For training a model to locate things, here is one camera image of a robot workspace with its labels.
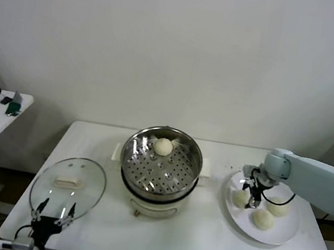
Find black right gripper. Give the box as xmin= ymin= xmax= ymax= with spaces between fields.
xmin=238 ymin=169 xmax=274 ymax=212

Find grey wedge stand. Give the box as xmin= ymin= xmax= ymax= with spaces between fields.
xmin=12 ymin=90 xmax=24 ymax=104

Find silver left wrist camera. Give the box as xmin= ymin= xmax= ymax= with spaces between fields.
xmin=0 ymin=231 xmax=36 ymax=250

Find green small device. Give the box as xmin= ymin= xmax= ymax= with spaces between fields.
xmin=5 ymin=101 xmax=22 ymax=118

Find glass lid with cream handle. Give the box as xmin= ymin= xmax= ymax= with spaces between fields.
xmin=26 ymin=151 xmax=110 ymax=228

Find white electric cooker base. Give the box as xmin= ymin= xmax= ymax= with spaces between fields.
xmin=103 ymin=142 xmax=215 ymax=228

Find white steamed baozi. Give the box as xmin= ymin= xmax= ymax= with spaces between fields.
xmin=152 ymin=136 xmax=174 ymax=158
xmin=250 ymin=208 xmax=277 ymax=232
xmin=231 ymin=188 xmax=251 ymax=210
xmin=266 ymin=196 xmax=292 ymax=219

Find stainless perforated steamer basket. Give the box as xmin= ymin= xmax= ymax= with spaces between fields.
xmin=116 ymin=119 xmax=208 ymax=201

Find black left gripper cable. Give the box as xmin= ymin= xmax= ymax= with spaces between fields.
xmin=14 ymin=222 xmax=35 ymax=241

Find white round plate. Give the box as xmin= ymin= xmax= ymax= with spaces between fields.
xmin=217 ymin=166 xmax=307 ymax=249

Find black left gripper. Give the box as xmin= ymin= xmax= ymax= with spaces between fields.
xmin=26 ymin=195 xmax=77 ymax=250

